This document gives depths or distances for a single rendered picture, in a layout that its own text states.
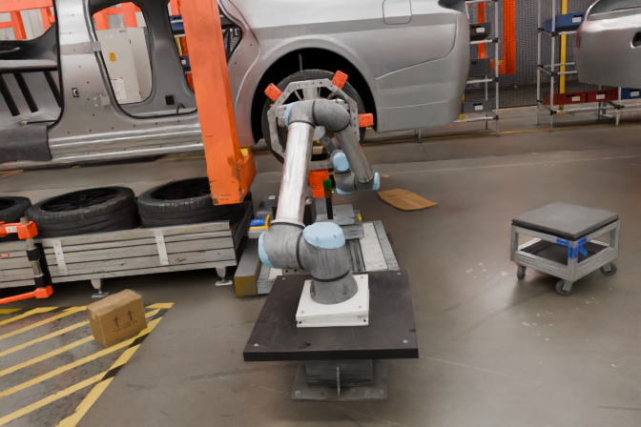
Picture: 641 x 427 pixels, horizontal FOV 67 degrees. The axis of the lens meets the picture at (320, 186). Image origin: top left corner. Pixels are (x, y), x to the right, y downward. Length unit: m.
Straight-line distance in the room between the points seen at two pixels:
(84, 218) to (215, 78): 1.24
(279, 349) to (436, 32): 2.14
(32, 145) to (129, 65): 4.07
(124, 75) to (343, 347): 6.31
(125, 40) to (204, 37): 4.94
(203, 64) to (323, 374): 1.60
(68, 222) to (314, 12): 1.94
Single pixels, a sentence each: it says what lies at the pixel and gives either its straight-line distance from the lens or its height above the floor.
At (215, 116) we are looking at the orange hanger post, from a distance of 2.64.
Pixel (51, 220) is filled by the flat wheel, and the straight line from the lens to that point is 3.33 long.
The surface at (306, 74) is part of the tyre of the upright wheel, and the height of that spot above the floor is 1.15.
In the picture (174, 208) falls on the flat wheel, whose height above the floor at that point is 0.47.
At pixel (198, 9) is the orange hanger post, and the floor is 1.54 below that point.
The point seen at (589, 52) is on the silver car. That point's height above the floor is 1.05.
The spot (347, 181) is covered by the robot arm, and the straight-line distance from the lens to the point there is 2.53.
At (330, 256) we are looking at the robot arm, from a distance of 1.80.
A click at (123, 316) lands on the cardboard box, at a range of 2.67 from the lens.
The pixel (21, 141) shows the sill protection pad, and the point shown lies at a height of 0.92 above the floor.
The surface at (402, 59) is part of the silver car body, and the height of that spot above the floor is 1.18.
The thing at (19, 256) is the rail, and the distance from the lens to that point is 3.38.
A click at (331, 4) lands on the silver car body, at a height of 1.55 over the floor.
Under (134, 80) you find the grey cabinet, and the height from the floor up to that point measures 1.18.
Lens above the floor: 1.26
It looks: 15 degrees down
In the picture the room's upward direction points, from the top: 6 degrees counter-clockwise
